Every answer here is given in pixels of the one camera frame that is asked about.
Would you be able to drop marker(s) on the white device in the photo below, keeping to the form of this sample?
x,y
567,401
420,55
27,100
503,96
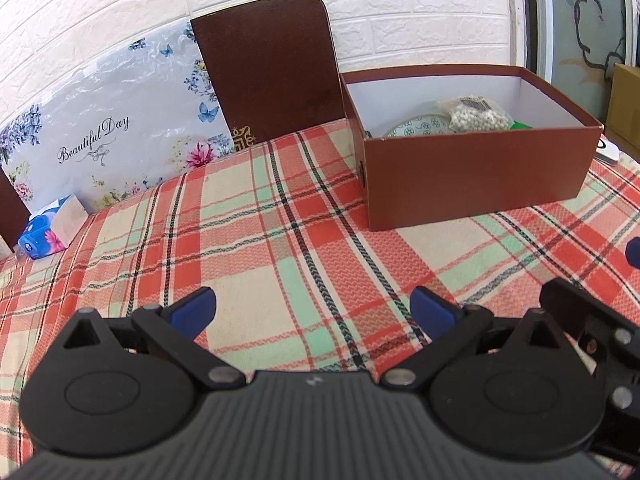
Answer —
x,y
607,151

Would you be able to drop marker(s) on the brown box lid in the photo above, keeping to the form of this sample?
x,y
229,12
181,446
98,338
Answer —
x,y
270,70

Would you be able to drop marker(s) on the grey sliding door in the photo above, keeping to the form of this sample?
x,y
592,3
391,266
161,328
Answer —
x,y
580,15

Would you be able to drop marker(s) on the patterned ceramic plate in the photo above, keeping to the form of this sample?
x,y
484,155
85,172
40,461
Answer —
x,y
420,126

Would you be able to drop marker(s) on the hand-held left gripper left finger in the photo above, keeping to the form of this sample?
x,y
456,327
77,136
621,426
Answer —
x,y
195,308

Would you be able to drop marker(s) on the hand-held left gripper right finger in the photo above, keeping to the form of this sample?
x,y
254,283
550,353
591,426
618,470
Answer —
x,y
433,310

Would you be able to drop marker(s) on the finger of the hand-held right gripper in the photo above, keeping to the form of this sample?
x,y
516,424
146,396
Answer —
x,y
634,252
580,310

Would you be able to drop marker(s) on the blue tissue pack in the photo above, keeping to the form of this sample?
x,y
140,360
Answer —
x,y
45,232

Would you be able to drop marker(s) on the green packet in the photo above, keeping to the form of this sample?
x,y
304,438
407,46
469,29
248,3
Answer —
x,y
520,125

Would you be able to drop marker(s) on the dark brown board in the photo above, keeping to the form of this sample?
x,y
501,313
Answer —
x,y
11,215

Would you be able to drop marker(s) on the bag of white beads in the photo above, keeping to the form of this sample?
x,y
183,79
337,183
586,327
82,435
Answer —
x,y
472,116

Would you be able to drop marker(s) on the floral white plastic bag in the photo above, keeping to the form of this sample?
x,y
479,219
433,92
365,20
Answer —
x,y
100,125

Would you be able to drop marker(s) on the plaid tablecloth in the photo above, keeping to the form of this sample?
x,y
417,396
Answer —
x,y
280,240

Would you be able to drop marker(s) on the tan cardboard carton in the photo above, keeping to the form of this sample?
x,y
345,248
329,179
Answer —
x,y
625,110

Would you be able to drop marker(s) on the brown cardboard box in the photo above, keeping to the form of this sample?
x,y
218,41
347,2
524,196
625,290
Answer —
x,y
475,175

